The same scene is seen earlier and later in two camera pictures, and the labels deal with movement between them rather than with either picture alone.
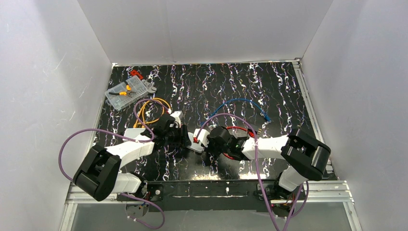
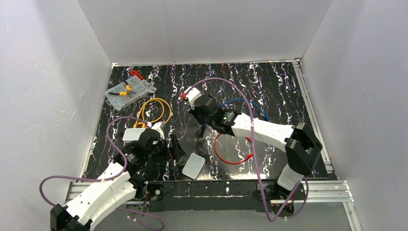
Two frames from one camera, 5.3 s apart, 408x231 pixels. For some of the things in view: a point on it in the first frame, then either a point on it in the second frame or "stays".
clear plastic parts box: [120, 102] stays
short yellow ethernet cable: [144, 107] stays
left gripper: [184, 135] to [170, 146]
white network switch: [197, 147] to [193, 166]
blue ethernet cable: [265, 116] stays
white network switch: [133, 133] stays
